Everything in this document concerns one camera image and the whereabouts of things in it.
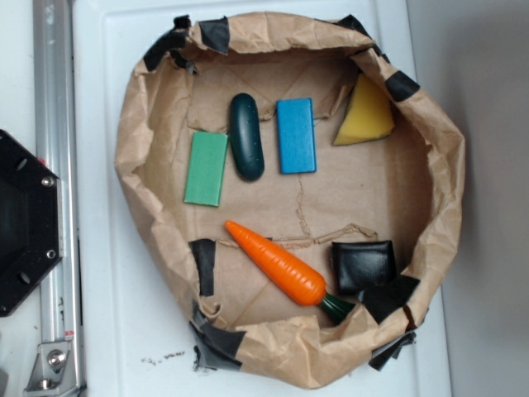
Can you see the white tray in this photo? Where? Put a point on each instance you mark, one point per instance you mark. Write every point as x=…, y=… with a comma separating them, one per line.
x=136, y=340

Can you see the aluminium rail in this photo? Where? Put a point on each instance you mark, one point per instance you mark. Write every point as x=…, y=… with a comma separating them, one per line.
x=61, y=305

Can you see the brown paper bag tray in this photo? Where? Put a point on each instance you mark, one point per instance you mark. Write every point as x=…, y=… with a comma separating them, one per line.
x=406, y=188

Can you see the green wooden block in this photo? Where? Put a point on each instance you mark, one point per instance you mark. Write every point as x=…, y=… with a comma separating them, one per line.
x=206, y=169

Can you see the yellow sponge wedge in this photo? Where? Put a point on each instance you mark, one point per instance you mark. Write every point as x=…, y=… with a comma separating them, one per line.
x=368, y=116

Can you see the orange plastic carrot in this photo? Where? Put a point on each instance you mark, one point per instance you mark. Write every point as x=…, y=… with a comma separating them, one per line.
x=298, y=280

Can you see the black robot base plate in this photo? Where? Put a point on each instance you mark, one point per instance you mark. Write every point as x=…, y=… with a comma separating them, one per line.
x=30, y=233

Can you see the metal corner bracket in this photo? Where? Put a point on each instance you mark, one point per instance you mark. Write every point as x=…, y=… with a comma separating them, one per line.
x=55, y=371

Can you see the dark teal oval block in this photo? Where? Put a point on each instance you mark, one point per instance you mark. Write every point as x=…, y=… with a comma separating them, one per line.
x=244, y=130

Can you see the black square cushion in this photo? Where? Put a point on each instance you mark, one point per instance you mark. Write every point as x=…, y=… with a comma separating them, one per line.
x=360, y=265

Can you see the blue wooden block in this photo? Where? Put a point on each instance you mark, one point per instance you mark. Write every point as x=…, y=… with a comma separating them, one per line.
x=297, y=146

